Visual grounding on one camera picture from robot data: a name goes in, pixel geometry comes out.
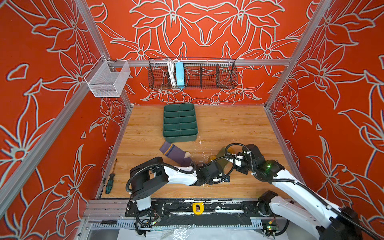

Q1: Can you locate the clear plastic wall bin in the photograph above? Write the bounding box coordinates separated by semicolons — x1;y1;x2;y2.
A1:
85;56;131;98

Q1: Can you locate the green handled screwdriver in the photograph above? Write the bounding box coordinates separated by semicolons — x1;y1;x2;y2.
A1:
105;173;115;195

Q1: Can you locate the light blue box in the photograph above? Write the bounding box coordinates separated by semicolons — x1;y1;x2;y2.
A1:
175;62;185;89

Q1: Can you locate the green plastic divider tray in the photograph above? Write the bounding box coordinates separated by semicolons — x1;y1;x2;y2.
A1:
163;103;199;143

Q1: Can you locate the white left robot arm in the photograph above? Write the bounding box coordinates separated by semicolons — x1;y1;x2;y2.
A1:
126;157;235;211

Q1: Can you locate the purple sock beige toe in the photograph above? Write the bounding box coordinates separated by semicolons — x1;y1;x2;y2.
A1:
160;142;193;167

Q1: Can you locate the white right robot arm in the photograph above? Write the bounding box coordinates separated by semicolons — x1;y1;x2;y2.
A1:
230;145;379;240

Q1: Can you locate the white cable bundle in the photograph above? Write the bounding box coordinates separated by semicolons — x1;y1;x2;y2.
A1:
166;59;177;88

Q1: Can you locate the black wire wall basket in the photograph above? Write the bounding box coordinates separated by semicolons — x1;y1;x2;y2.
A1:
148;57;238;90

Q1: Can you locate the green striped sock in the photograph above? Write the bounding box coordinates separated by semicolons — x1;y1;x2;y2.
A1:
207;147;228;174

